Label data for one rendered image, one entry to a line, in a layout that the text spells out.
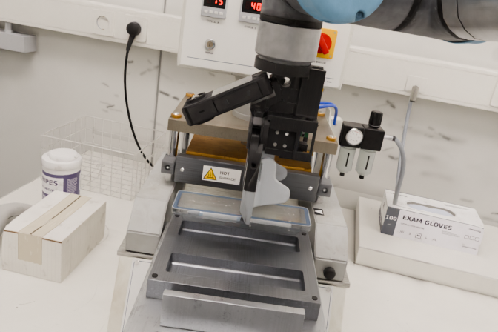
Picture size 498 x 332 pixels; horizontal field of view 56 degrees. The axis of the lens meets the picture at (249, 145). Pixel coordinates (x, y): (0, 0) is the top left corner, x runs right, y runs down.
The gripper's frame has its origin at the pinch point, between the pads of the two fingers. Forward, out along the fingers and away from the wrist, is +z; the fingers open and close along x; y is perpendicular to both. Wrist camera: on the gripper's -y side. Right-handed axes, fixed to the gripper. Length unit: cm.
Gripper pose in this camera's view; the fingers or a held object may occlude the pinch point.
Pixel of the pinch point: (244, 204)
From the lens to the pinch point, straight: 64.2
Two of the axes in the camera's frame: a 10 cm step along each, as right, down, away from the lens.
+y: 9.9, 1.5, 0.2
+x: 0.3, -3.3, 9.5
